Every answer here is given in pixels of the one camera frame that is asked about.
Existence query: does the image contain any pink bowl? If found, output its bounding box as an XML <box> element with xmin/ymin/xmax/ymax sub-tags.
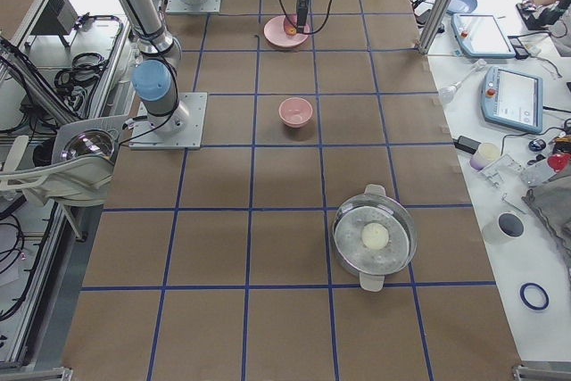
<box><xmin>278</xmin><ymin>97</ymin><xmax>313</xmax><ymax>128</ymax></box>

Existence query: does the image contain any pink plate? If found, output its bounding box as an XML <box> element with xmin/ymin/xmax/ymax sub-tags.
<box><xmin>263</xmin><ymin>15</ymin><xmax>309</xmax><ymax>49</ymax></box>

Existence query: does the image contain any blue plate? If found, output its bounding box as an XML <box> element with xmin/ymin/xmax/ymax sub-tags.
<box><xmin>446</xmin><ymin>0</ymin><xmax>478</xmax><ymax>15</ymax></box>

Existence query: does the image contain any light bulb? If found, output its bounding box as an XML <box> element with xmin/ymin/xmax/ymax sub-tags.
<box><xmin>438</xmin><ymin>59</ymin><xmax>487</xmax><ymax>105</ymax></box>

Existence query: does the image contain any far teach pendant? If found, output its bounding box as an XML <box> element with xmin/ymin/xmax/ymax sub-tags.
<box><xmin>451</xmin><ymin>13</ymin><xmax>516</xmax><ymax>59</ymax></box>

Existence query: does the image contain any teach pendant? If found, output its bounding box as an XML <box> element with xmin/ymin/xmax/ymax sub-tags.
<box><xmin>480</xmin><ymin>66</ymin><xmax>543</xmax><ymax>135</ymax></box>
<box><xmin>451</xmin><ymin>13</ymin><xmax>516</xmax><ymax>59</ymax></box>

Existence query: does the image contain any black power adapter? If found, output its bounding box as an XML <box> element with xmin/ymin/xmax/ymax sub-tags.
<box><xmin>453</xmin><ymin>136</ymin><xmax>481</xmax><ymax>155</ymax></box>

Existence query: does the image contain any near teach pendant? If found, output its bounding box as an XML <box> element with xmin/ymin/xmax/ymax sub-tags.
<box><xmin>480</xmin><ymin>66</ymin><xmax>543</xmax><ymax>135</ymax></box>

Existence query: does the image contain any white purple cup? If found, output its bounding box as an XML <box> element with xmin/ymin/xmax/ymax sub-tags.
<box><xmin>469</xmin><ymin>143</ymin><xmax>501</xmax><ymax>170</ymax></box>

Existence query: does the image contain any steel steamer pot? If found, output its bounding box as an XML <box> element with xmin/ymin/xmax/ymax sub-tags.
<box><xmin>331</xmin><ymin>184</ymin><xmax>418</xmax><ymax>292</ymax></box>

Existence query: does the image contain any white steamed bun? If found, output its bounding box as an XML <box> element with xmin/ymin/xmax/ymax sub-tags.
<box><xmin>361</xmin><ymin>222</ymin><xmax>389</xmax><ymax>250</ymax></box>

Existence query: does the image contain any glass dome lid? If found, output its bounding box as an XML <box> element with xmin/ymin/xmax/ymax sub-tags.
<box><xmin>60</xmin><ymin>129</ymin><xmax>116</xmax><ymax>161</ymax></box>

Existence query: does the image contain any white paper cup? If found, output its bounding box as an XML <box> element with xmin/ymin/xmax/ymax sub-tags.
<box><xmin>482</xmin><ymin>211</ymin><xmax>525</xmax><ymax>244</ymax></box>

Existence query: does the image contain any grey cloth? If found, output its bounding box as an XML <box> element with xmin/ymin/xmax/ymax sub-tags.
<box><xmin>522</xmin><ymin>173</ymin><xmax>571</xmax><ymax>274</ymax></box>

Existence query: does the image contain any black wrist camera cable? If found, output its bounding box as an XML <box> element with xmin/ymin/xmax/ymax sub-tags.
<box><xmin>276</xmin><ymin>0</ymin><xmax>299</xmax><ymax>29</ymax></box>

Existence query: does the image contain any blue rubber ring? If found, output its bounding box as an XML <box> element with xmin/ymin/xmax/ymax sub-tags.
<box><xmin>518</xmin><ymin>282</ymin><xmax>550</xmax><ymax>311</ymax></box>

